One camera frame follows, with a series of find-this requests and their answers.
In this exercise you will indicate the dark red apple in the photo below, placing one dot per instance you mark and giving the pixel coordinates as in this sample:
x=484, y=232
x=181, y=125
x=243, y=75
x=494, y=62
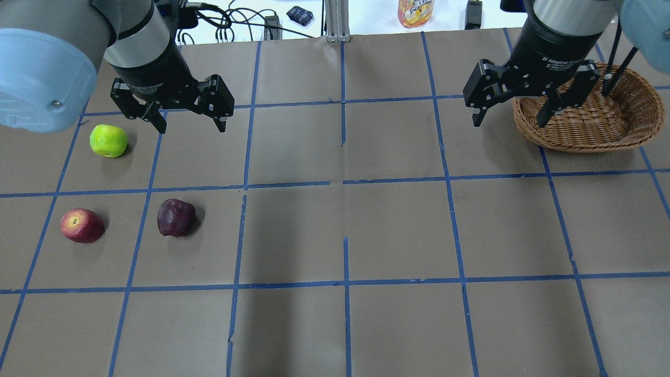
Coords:
x=175, y=218

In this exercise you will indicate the red yellow apple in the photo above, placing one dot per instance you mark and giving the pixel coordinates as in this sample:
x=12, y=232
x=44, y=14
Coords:
x=81, y=225

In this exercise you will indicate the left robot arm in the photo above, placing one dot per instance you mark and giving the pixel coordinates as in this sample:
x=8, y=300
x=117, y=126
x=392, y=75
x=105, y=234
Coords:
x=51, y=52

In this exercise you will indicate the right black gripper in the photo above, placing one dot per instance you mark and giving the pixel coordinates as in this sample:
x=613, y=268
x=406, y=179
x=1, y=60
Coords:
x=544, y=50

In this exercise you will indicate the orange snack bag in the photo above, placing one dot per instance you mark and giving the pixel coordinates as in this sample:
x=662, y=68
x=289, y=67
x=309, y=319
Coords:
x=412, y=14

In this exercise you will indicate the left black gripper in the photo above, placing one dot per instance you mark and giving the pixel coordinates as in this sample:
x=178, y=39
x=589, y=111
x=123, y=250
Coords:
x=153, y=68

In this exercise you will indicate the wicker basket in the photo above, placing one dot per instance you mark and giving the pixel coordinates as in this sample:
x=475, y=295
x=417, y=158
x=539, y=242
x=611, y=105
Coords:
x=630, y=116

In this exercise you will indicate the green apple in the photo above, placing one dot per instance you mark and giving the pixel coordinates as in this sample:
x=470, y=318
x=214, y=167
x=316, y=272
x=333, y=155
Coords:
x=108, y=141

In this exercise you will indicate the black power adapter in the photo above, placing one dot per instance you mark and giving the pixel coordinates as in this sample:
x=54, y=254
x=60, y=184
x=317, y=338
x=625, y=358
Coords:
x=272, y=28

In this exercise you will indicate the dark blue pouch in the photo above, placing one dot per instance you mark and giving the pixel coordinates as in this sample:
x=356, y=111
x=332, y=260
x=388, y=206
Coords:
x=300, y=15

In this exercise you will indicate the aluminium frame post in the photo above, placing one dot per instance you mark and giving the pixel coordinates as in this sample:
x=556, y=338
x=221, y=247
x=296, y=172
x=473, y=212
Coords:
x=337, y=28

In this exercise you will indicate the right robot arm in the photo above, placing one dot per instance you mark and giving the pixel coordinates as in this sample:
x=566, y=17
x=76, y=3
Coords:
x=568, y=30

